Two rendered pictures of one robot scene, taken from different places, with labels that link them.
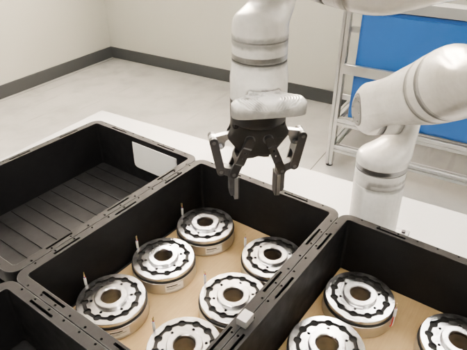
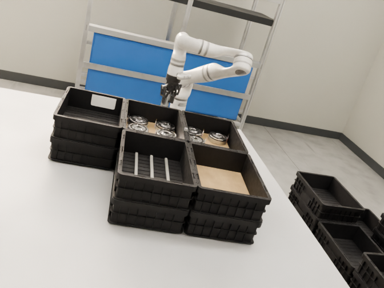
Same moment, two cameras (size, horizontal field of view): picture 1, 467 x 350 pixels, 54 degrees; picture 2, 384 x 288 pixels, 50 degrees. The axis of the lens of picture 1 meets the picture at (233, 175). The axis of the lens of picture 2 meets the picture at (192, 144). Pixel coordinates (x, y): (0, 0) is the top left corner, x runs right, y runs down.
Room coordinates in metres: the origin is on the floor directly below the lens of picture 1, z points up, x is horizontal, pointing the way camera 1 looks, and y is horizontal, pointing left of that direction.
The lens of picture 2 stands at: (-0.88, 1.35, 1.68)
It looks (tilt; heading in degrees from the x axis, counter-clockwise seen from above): 23 degrees down; 311
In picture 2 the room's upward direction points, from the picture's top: 16 degrees clockwise
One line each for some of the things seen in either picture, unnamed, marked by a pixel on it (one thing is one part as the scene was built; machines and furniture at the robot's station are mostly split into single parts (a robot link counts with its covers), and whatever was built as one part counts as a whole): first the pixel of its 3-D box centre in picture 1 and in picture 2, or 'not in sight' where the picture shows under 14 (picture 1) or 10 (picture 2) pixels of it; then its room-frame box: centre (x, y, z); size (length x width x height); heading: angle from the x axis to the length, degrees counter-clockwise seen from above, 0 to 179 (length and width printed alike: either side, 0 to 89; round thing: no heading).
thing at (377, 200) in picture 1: (374, 204); (176, 111); (0.73, -0.27, 0.85); 0.09 x 0.09 x 0.17; 51
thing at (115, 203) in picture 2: not in sight; (148, 190); (0.21, 0.30, 0.76); 0.40 x 0.30 x 0.12; 144
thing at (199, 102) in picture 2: not in sight; (210, 87); (1.70, -1.62, 0.60); 0.72 x 0.03 x 0.56; 59
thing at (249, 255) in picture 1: (272, 257); (165, 125); (0.57, -0.06, 0.86); 0.10 x 0.10 x 0.01
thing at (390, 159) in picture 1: (387, 128); (182, 86); (0.73, -0.27, 1.01); 0.09 x 0.09 x 0.17; 4
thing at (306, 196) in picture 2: not in sight; (316, 218); (0.02, -1.07, 0.37); 0.40 x 0.30 x 0.45; 149
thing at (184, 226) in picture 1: (205, 224); (138, 119); (0.66, 0.05, 0.86); 0.10 x 0.10 x 0.01
